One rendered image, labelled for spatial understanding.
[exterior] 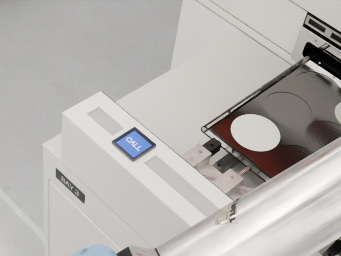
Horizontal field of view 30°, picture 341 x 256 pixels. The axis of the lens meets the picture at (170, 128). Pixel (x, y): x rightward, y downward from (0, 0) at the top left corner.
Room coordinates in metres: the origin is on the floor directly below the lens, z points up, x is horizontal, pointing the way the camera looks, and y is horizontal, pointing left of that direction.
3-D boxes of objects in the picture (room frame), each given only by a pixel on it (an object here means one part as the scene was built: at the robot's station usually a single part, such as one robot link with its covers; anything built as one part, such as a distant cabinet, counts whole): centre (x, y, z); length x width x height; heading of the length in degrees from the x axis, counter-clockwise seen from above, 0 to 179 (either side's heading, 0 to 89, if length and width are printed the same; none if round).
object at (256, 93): (1.03, -0.17, 0.90); 0.37 x 0.01 x 0.01; 144
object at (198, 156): (0.79, -0.05, 0.89); 0.08 x 0.03 x 0.03; 144
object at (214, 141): (0.84, -0.08, 0.90); 0.04 x 0.02 x 0.03; 144
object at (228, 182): (0.74, -0.11, 0.89); 0.08 x 0.03 x 0.03; 144
